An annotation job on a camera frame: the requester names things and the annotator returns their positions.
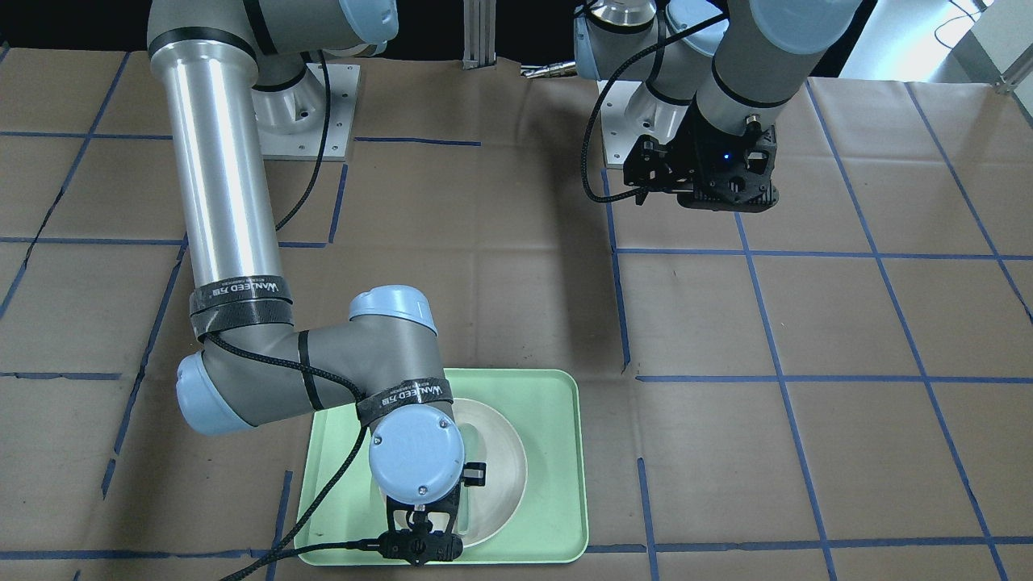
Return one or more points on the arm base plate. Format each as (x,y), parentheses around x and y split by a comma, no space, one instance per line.
(313,115)
(630,110)

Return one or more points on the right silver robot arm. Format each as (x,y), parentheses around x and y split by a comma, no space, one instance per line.
(255,367)

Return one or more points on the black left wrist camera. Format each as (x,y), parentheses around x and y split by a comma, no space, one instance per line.
(728,173)

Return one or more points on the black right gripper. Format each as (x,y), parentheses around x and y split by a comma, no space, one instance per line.
(474,474)

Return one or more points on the light green tray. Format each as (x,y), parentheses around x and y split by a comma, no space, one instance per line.
(550,526)

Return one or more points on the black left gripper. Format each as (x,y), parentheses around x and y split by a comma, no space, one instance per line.
(692,156)

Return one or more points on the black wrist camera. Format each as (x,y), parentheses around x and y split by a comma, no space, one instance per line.
(422,533)
(728,173)

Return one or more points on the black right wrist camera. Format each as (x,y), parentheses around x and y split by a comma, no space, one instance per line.
(422,533)

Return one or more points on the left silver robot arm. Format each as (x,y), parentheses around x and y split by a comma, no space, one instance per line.
(731,66)

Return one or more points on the white round plate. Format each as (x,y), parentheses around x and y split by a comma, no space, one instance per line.
(504,468)

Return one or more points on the aluminium frame post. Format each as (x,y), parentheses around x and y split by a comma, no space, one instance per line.
(478,34)

